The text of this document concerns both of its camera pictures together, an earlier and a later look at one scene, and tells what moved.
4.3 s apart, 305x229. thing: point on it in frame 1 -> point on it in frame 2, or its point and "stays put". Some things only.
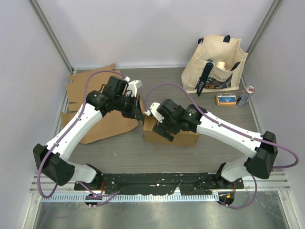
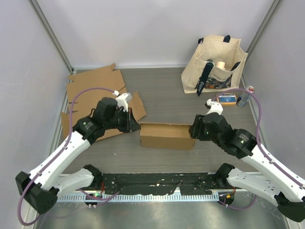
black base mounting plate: (145, 183) stays put
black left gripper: (139, 114) -> (131, 124)
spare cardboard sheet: (86, 81) stays put
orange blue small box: (226, 99) stays put
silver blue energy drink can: (246, 96) stays put
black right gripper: (162, 131) -> (202, 137)
